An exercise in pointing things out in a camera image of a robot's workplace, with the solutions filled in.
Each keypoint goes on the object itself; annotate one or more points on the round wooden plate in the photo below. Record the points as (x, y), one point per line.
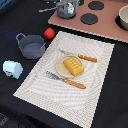
(62, 70)

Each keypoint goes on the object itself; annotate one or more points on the light blue toy carton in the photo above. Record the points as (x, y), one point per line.
(12, 68)

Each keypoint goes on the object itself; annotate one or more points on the beige woven placemat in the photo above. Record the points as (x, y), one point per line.
(56, 99)

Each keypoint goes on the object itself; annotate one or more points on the beige bowl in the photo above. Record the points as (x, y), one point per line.
(123, 14)

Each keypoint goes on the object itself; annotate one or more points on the yellow toy bread loaf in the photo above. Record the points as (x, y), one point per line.
(73, 66)

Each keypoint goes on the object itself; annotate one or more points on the knife with orange handle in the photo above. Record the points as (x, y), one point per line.
(79, 55)

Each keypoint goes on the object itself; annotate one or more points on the grey toy pot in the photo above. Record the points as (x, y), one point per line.
(31, 46)

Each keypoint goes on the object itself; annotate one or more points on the black table cloth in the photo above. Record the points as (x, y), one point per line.
(30, 17)

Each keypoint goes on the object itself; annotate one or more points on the red toy tomato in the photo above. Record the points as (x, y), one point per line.
(49, 33)

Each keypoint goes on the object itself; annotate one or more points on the grey toy frying pan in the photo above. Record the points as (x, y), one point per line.
(62, 8)

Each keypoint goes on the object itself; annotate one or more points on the fork with orange handle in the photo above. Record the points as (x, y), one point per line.
(70, 82)

